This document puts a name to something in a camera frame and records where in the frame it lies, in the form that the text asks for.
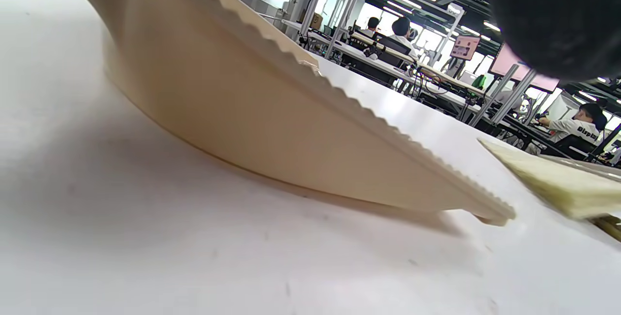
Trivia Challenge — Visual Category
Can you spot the wooden handled hand broom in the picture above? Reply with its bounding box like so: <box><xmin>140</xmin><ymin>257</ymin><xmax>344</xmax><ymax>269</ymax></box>
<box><xmin>478</xmin><ymin>138</ymin><xmax>621</xmax><ymax>244</ymax></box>

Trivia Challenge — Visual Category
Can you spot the pink monitor screen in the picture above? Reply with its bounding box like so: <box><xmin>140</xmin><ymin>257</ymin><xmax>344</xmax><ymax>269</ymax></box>
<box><xmin>489</xmin><ymin>43</ymin><xmax>561</xmax><ymax>93</ymax></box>

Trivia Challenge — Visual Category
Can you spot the person's left hand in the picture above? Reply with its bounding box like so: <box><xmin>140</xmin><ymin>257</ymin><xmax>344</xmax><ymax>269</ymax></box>
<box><xmin>488</xmin><ymin>0</ymin><xmax>621</xmax><ymax>82</ymax></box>

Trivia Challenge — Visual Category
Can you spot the beige plastic dustpan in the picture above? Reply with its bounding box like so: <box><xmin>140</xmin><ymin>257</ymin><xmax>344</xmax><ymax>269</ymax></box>
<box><xmin>44</xmin><ymin>0</ymin><xmax>516</xmax><ymax>227</ymax></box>

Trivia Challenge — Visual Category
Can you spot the white table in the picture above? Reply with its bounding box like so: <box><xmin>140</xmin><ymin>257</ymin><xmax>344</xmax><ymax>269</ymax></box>
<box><xmin>0</xmin><ymin>0</ymin><xmax>621</xmax><ymax>315</ymax></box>

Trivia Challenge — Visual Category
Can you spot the long white workbench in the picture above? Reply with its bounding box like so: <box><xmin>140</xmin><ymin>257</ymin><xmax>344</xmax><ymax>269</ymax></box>
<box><xmin>281</xmin><ymin>18</ymin><xmax>487</xmax><ymax>112</ymax></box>

